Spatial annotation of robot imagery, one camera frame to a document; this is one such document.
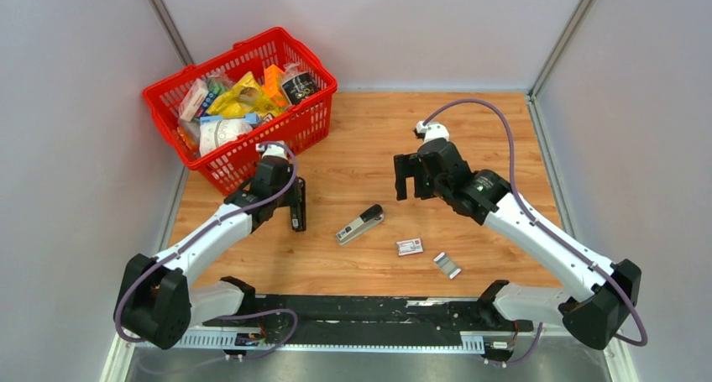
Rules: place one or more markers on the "white red staple box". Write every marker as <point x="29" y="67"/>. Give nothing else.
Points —
<point x="409" y="247"/>

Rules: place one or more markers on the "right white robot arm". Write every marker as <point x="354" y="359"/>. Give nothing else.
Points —
<point x="597" y="295"/>

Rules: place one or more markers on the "white pink box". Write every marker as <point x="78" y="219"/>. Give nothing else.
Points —
<point x="193" y="100"/>

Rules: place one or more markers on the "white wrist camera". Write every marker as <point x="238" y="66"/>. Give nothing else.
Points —
<point x="431" y="131"/>
<point x="276" y="150"/>

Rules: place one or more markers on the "white round package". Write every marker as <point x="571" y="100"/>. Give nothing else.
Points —
<point x="215" y="134"/>

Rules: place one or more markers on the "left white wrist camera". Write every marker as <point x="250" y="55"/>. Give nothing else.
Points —
<point x="276" y="150"/>

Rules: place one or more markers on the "yellow snack bag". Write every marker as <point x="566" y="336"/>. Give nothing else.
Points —
<point x="246" y="96"/>

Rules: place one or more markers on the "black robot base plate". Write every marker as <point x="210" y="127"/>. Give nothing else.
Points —
<point x="407" y="321"/>

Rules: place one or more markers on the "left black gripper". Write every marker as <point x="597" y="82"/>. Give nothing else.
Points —
<point x="294" y="196"/>

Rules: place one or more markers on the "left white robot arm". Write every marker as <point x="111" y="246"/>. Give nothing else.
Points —
<point x="157" y="300"/>

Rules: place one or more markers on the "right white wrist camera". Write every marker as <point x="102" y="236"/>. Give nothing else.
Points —
<point x="431" y="131"/>

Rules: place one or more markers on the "orange box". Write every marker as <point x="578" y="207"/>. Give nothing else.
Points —
<point x="272" y="86"/>

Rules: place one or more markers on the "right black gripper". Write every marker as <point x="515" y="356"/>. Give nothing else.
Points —
<point x="407" y="166"/>

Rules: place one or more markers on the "black and grey stapler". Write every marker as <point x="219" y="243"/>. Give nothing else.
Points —
<point x="371" y="217"/>

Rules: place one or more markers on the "red plastic shopping basket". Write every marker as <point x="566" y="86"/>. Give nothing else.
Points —
<point x="300" y="127"/>

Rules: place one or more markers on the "black labelled package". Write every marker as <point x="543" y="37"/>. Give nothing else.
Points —
<point x="298" y="86"/>

